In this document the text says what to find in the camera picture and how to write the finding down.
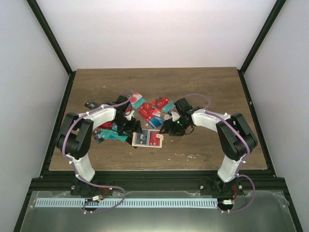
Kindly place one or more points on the white red circle card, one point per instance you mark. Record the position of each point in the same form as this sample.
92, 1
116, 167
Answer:
135, 98

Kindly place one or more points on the black left frame post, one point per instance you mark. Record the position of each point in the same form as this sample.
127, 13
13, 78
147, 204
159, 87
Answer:
34, 6

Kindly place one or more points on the black card pair front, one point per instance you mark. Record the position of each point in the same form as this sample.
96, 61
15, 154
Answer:
141, 138

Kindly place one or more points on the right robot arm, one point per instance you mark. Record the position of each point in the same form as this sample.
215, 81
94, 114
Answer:
235, 135

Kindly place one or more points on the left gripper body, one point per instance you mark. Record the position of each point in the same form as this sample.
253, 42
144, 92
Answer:
123, 125

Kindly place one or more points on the black frame post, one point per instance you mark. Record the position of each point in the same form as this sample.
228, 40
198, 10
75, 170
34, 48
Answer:
34, 6
271, 18

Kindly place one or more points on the red VIP card right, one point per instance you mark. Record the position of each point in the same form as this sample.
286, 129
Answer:
160, 102

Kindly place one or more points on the teal VIP card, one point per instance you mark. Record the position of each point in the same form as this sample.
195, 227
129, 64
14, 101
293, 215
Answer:
110, 134

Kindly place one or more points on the light blue cable tray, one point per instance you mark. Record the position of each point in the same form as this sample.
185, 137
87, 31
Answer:
129, 203

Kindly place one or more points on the red gold VIP card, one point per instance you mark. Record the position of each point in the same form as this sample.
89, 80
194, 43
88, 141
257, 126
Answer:
154, 140

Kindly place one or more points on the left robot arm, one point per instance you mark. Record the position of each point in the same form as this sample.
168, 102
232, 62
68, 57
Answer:
74, 137

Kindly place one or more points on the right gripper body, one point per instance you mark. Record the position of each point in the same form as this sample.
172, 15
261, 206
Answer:
178, 128

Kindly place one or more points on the beige leather card holder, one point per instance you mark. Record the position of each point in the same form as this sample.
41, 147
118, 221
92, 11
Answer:
148, 139

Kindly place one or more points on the black VIP card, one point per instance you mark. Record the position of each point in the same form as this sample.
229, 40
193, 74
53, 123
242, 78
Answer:
91, 105

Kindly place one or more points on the black right frame post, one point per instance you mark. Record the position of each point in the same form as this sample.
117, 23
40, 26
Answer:
271, 18

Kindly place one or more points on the blue striped card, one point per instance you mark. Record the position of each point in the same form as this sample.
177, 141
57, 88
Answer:
156, 122

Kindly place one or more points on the black front frame rail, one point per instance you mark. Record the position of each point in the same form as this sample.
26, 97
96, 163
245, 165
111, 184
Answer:
156, 180

